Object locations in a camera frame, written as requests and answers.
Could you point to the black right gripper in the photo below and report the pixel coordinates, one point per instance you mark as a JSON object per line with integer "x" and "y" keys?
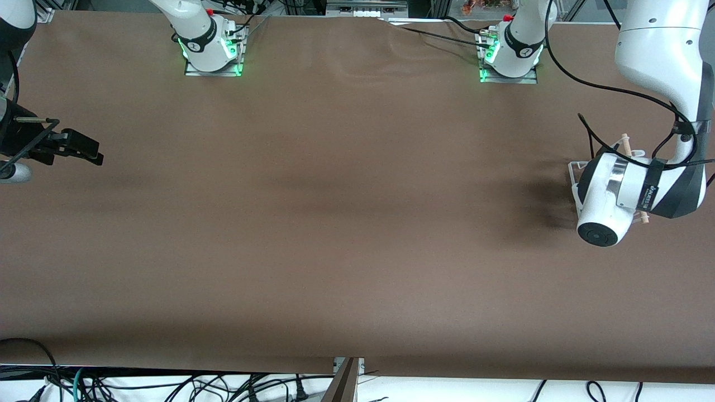
{"x": 18, "y": 137}

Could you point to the brown table cover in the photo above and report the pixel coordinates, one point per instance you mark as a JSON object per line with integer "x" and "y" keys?
{"x": 357, "y": 223}

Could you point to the white power strip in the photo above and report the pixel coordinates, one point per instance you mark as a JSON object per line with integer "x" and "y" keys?
{"x": 366, "y": 12}

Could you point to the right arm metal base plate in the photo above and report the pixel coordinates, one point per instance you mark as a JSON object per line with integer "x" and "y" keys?
{"x": 215, "y": 73}

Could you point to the metal table frame post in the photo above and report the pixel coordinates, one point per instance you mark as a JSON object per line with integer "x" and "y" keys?
{"x": 345, "y": 385}

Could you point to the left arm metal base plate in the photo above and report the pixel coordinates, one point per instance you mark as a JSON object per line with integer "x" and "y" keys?
{"x": 508, "y": 80}

